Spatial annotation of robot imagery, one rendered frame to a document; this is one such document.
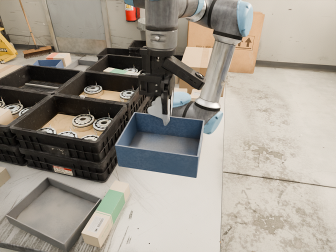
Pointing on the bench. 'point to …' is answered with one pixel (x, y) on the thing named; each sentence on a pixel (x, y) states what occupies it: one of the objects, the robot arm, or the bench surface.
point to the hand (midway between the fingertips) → (168, 120)
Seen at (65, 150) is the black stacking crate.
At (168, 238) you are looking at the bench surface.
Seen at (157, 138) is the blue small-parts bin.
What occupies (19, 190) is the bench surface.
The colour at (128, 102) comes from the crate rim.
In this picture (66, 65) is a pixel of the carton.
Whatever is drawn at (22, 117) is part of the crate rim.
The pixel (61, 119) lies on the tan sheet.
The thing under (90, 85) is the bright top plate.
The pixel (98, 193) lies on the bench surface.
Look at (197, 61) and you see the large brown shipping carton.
